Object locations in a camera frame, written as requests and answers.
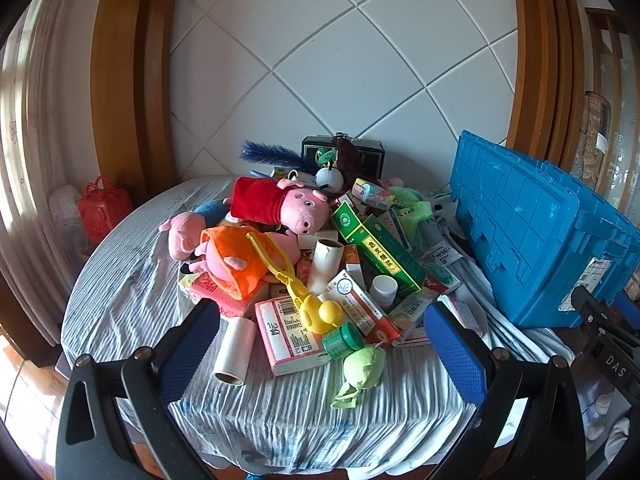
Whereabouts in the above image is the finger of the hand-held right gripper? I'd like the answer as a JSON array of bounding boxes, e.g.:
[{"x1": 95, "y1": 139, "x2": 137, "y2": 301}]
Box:
[
  {"x1": 572, "y1": 285, "x2": 640, "y2": 346},
  {"x1": 614, "y1": 291, "x2": 640, "y2": 318}
]

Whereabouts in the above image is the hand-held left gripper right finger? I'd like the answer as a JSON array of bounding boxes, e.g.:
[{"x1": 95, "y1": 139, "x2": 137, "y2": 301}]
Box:
[{"x1": 422, "y1": 301, "x2": 586, "y2": 480}]

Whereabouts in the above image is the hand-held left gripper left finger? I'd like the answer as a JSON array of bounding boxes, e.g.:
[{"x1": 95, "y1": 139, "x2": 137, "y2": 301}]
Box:
[{"x1": 55, "y1": 299, "x2": 222, "y2": 480}]

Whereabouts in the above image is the blue plastic crate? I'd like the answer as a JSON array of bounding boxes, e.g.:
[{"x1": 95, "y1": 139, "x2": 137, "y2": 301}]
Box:
[{"x1": 448, "y1": 130, "x2": 640, "y2": 330}]

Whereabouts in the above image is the dark maroon cloth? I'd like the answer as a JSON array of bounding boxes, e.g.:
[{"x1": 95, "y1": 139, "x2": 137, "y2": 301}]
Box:
[{"x1": 334, "y1": 139, "x2": 364, "y2": 182}]

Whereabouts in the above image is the white lint roller refill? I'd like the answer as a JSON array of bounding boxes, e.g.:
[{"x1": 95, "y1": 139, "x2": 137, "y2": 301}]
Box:
[{"x1": 212, "y1": 317, "x2": 254, "y2": 386}]

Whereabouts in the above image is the white flat packet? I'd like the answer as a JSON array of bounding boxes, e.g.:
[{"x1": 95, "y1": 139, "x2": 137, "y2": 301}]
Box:
[{"x1": 437, "y1": 294, "x2": 489, "y2": 339}]

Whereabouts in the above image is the white slipper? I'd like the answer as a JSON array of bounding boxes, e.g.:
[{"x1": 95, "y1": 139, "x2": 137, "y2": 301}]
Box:
[{"x1": 585, "y1": 391, "x2": 633, "y2": 445}]

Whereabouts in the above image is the white and green medicine box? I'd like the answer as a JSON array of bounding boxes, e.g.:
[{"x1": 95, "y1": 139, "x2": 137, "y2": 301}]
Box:
[{"x1": 387, "y1": 292, "x2": 442, "y2": 347}]

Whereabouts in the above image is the striped blue white tablecloth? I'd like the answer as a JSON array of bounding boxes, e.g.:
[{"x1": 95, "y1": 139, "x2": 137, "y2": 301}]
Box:
[{"x1": 61, "y1": 175, "x2": 576, "y2": 471}]

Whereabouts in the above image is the white and green packet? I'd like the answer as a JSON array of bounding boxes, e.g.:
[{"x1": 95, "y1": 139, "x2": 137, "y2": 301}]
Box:
[{"x1": 419, "y1": 259, "x2": 462, "y2": 295}]

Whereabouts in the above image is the small light green plush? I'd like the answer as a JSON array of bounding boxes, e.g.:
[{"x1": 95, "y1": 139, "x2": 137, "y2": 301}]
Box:
[{"x1": 330, "y1": 345, "x2": 387, "y2": 409}]

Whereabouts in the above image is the white plastic bottle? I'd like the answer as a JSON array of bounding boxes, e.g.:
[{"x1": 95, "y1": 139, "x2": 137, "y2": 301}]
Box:
[{"x1": 370, "y1": 275, "x2": 399, "y2": 311}]

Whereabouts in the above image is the pig plush in orange dress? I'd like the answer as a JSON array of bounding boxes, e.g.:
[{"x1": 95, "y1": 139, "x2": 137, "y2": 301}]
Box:
[{"x1": 182, "y1": 225, "x2": 301, "y2": 302}]

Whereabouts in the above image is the pink tissue pack with barcode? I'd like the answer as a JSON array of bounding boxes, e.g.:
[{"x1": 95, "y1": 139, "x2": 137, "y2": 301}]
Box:
[{"x1": 255, "y1": 296, "x2": 332, "y2": 377}]

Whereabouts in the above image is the white and red medicine box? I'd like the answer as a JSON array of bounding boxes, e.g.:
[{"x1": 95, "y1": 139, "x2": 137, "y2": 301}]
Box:
[{"x1": 327, "y1": 270, "x2": 402, "y2": 345}]

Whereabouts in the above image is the small green jar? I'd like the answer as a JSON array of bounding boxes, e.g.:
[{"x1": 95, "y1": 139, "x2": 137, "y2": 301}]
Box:
[{"x1": 322, "y1": 323, "x2": 365, "y2": 361}]

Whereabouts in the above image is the pig plush in blue shirt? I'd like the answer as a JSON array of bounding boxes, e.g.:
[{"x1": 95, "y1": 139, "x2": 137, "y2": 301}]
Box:
[{"x1": 160, "y1": 199, "x2": 232, "y2": 261}]

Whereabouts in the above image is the yellow plastic clip toy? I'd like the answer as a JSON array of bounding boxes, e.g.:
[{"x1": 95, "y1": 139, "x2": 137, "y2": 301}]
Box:
[{"x1": 246, "y1": 232, "x2": 344, "y2": 335}]

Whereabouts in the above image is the long green medicine box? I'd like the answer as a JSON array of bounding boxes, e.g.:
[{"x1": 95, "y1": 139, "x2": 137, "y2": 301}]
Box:
[{"x1": 357, "y1": 216, "x2": 427, "y2": 295}]

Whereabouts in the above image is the white and orange box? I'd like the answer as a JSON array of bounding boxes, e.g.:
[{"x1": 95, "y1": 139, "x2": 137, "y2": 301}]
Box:
[{"x1": 342, "y1": 245, "x2": 364, "y2": 286}]

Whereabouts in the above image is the green plush cloth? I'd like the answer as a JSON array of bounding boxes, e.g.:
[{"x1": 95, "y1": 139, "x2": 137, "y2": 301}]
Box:
[{"x1": 387, "y1": 187, "x2": 436, "y2": 241}]

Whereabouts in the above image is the white cardboard roll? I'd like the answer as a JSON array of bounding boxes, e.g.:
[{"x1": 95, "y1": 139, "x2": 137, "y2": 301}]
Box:
[{"x1": 306, "y1": 240, "x2": 346, "y2": 297}]

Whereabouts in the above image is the small green medicine box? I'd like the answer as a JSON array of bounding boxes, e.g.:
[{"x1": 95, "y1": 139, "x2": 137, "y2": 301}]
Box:
[{"x1": 332, "y1": 200, "x2": 372, "y2": 244}]

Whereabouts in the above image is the pig plush in red dress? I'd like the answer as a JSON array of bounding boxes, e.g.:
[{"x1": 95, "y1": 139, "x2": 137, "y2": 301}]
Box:
[{"x1": 227, "y1": 176, "x2": 331, "y2": 235}]

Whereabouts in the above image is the patterned fabric hanging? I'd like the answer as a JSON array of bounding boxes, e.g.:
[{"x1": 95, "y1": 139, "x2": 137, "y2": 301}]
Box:
[{"x1": 574, "y1": 90, "x2": 614, "y2": 187}]

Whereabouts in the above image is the colourful sanitary pad packet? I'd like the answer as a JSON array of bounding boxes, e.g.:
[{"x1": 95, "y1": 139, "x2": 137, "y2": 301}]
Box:
[{"x1": 350, "y1": 178, "x2": 394, "y2": 211}]

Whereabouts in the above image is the white plastic bag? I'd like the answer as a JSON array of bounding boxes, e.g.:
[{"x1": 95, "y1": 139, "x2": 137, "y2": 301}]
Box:
[{"x1": 49, "y1": 185, "x2": 85, "y2": 241}]

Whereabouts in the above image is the blue feather duster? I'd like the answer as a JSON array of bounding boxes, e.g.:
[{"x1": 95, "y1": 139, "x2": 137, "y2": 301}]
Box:
[{"x1": 241, "y1": 141, "x2": 321, "y2": 172}]

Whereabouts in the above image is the black box with gold trim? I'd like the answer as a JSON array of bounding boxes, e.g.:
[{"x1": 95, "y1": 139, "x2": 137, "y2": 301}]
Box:
[{"x1": 301, "y1": 135, "x2": 385, "y2": 181}]

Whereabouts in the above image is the white plush toy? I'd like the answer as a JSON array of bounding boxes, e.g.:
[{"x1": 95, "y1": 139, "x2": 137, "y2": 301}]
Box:
[{"x1": 315, "y1": 165, "x2": 344, "y2": 192}]

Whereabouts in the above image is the white curtain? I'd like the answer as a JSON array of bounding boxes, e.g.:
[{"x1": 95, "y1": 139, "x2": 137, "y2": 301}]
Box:
[{"x1": 0, "y1": 0, "x2": 109, "y2": 347}]

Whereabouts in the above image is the wooden wall frame post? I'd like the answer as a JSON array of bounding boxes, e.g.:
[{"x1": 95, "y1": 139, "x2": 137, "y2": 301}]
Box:
[
  {"x1": 90, "y1": 0, "x2": 184, "y2": 202},
  {"x1": 505, "y1": 0, "x2": 587, "y2": 181}
]

